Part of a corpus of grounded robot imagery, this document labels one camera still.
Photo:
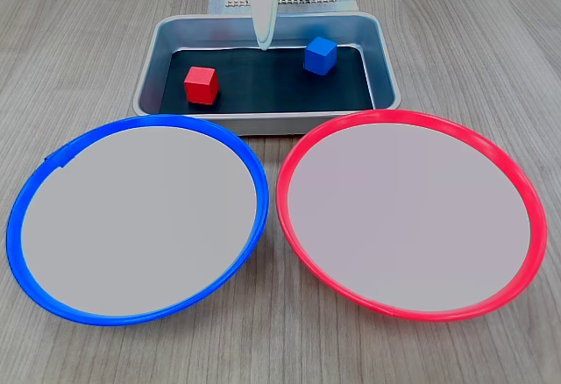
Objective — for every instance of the silver metal tray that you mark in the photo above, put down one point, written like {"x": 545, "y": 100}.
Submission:
{"x": 271, "y": 123}

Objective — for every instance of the black tray liner mat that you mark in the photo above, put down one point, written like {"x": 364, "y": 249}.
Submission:
{"x": 271, "y": 86}

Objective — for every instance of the blue-rimmed white dish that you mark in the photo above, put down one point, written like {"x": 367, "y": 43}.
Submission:
{"x": 136, "y": 222}

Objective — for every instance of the red cube block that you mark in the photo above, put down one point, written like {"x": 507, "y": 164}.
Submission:
{"x": 200, "y": 87}

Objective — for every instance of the blue cube block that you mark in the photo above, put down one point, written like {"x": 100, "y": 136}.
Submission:
{"x": 319, "y": 57}

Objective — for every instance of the red-rimmed white dish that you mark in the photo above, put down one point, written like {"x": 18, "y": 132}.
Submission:
{"x": 407, "y": 222}

